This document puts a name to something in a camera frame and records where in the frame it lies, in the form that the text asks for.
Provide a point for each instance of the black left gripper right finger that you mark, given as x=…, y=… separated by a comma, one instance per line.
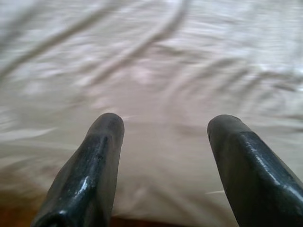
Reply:
x=255, y=179

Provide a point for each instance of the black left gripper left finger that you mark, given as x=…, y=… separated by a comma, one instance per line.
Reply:
x=90, y=170

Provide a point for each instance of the grey floral bed sheet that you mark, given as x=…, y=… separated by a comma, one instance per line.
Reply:
x=151, y=59

